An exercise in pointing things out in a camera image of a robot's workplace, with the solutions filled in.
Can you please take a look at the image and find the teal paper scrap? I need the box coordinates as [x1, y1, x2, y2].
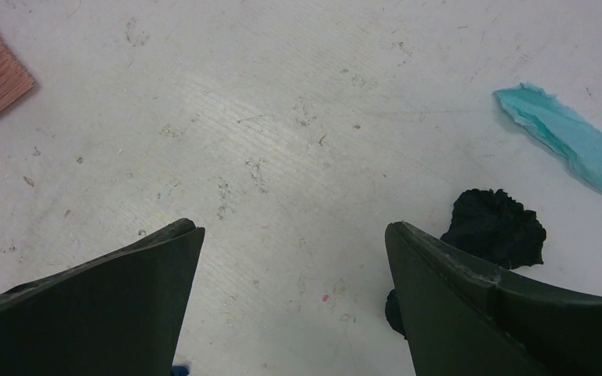
[493, 83, 602, 193]

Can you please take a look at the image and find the black paper scrap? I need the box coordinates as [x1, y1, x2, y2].
[384, 189, 547, 338]

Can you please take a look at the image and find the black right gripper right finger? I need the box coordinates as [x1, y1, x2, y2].
[385, 222, 602, 375]

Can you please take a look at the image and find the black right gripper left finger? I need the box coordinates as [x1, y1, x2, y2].
[0, 219, 205, 375]

